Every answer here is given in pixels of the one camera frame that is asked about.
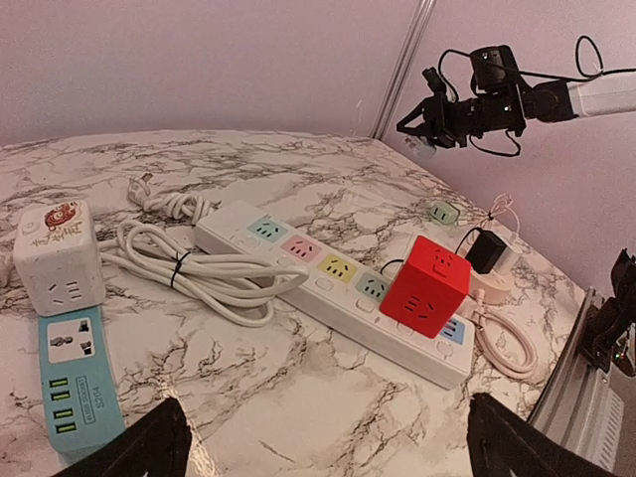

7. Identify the teal power strip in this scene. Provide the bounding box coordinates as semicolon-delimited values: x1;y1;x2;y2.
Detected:
38;306;125;465

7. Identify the green white plug adapter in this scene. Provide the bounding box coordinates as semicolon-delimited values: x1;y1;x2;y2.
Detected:
429;201;460;226

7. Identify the pink round power socket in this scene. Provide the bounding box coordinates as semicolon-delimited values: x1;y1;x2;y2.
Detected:
469;270;514;305

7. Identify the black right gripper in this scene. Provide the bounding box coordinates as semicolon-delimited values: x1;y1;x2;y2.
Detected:
397;45;526;149

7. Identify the black power adapter with cable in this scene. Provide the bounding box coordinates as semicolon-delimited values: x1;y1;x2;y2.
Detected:
380;227;506;277

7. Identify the pink thin cable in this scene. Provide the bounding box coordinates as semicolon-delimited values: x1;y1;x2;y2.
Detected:
484;193;523;239

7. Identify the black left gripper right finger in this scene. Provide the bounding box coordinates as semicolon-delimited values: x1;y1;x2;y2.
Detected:
467;393;611;477

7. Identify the light blue plug adapter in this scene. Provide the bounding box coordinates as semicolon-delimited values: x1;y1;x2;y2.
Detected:
404;136;436;162

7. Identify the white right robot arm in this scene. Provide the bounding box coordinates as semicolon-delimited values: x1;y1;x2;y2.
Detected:
397;45;635;158

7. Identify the red cube socket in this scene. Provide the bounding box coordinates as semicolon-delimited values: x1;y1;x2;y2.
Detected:
380;236;471;339

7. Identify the right aluminium frame post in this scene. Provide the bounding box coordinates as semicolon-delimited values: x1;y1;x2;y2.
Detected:
371;0;437;140

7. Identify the aluminium front rail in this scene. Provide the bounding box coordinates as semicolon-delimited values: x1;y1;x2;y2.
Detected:
527;289;635;476

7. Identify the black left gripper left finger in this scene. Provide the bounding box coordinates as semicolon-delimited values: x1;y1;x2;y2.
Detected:
54;397;192;477

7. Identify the small white charger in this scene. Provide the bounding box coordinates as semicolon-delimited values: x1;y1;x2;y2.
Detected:
493;244;522;275

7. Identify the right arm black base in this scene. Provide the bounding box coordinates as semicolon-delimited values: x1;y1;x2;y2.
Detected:
579;248;635;373

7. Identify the white power strip cable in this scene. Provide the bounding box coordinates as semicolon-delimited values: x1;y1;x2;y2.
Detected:
96;218;312;328

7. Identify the white multicolour power strip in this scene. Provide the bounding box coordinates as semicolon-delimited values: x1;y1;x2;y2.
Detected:
194;201;474;390

